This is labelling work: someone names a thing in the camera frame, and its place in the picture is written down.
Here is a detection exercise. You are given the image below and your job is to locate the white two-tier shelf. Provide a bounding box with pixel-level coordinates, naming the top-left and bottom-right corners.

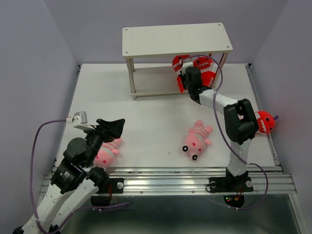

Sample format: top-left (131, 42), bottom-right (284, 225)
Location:
top-left (122, 22), bottom-right (233, 99)

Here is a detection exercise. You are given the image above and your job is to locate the purple cable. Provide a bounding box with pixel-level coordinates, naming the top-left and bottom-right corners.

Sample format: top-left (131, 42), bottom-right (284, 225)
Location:
top-left (29, 117), bottom-right (130, 232)
top-left (180, 54), bottom-right (269, 212)

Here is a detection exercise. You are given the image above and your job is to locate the red shark plush toy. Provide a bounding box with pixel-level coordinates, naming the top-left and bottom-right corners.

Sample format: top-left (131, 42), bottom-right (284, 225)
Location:
top-left (172, 55), bottom-right (190, 94)

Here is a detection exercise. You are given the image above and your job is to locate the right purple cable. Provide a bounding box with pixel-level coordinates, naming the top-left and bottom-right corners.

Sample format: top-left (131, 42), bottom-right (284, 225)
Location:
top-left (180, 54), bottom-right (269, 212)

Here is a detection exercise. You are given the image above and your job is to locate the pink striped plush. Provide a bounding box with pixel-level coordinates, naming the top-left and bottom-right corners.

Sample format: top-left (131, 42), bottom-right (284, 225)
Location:
top-left (182, 120), bottom-right (213, 161)
top-left (94, 138), bottom-right (121, 169)

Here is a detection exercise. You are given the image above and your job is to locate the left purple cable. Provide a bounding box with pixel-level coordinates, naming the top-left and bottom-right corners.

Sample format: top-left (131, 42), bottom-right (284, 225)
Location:
top-left (29, 117), bottom-right (130, 232)

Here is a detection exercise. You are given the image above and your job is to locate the red plush purple horn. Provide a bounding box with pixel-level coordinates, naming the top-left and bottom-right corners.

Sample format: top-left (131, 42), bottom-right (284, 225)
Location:
top-left (255, 111), bottom-right (279, 135)

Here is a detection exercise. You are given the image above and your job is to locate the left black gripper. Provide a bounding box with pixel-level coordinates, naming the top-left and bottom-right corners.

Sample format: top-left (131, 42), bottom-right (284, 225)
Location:
top-left (82, 117), bottom-right (126, 166)

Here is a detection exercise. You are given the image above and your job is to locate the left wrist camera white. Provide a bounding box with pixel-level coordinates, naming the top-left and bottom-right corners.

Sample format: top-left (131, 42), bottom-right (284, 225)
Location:
top-left (66, 111), bottom-right (94, 131)

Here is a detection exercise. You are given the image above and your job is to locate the red shark plush white belly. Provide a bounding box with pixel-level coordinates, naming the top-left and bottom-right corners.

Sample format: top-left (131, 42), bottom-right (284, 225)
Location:
top-left (193, 57), bottom-right (216, 87)

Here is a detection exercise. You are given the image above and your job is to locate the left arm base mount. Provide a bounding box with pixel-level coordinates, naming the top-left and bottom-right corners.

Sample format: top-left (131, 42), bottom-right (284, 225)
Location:
top-left (87, 167), bottom-right (124, 209)

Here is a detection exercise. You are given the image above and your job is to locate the aluminium rail frame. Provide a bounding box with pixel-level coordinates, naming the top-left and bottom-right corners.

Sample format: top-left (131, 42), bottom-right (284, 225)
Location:
top-left (69, 63), bottom-right (312, 234)

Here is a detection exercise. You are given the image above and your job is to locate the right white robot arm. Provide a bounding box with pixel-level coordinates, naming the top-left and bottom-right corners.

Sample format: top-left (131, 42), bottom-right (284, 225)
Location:
top-left (182, 66), bottom-right (259, 193)

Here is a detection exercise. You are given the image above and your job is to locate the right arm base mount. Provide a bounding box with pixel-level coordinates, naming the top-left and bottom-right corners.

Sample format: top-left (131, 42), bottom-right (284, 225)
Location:
top-left (205, 169), bottom-right (254, 208)

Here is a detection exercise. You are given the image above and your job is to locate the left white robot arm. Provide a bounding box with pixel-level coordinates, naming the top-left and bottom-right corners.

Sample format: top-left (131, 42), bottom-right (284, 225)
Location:
top-left (13, 112), bottom-right (125, 234)

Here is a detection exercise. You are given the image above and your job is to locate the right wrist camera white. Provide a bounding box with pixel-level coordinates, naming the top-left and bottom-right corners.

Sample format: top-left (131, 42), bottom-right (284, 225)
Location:
top-left (179, 58), bottom-right (194, 75)

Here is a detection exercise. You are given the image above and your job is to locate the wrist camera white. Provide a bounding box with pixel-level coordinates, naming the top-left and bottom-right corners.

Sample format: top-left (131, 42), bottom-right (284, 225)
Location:
top-left (66, 111), bottom-right (94, 131)
top-left (179, 58), bottom-right (194, 75)

